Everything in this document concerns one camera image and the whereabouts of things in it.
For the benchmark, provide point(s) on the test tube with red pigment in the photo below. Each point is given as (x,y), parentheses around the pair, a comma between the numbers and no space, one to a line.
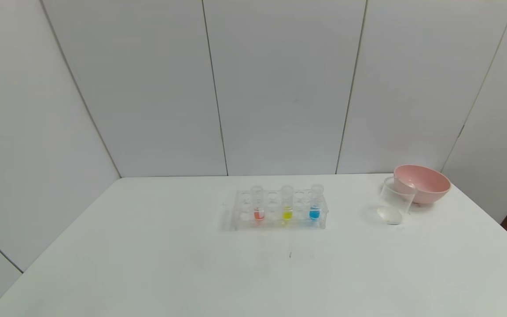
(258,214)

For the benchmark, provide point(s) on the test tube with yellow pigment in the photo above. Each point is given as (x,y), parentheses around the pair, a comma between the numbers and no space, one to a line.
(287,215)

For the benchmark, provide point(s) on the clear acrylic test tube rack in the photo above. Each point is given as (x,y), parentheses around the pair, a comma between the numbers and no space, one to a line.
(273,222)

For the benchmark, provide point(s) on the test tube with blue pigment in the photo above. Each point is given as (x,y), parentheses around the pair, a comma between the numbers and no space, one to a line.
(314,214)

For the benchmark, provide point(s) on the clear plastic beaker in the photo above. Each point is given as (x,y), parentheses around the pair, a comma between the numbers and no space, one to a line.
(394,207)

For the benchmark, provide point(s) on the pink bowl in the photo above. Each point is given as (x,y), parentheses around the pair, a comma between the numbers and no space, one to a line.
(429,187)

